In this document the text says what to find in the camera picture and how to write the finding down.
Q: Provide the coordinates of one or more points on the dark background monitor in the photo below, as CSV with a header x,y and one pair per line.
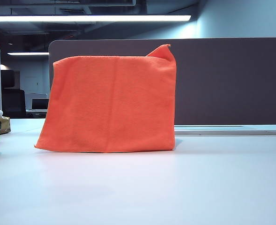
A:
x,y
39,104

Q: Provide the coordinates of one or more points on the wide grey-brown desk partition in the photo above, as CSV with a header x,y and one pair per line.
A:
x,y
233,82

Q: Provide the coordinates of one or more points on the black office chair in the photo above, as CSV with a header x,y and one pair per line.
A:
x,y
13,103

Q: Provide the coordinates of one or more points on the orange microfibre cloth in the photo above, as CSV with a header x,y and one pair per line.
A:
x,y
109,105

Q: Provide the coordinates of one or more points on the long ceiling light strip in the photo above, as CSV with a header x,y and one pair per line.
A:
x,y
81,18

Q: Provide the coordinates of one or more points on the yellow-brown tissue pack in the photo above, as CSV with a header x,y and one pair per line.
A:
x,y
4,125

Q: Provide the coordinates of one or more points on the short ceiling light strip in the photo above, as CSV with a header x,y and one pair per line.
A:
x,y
27,53

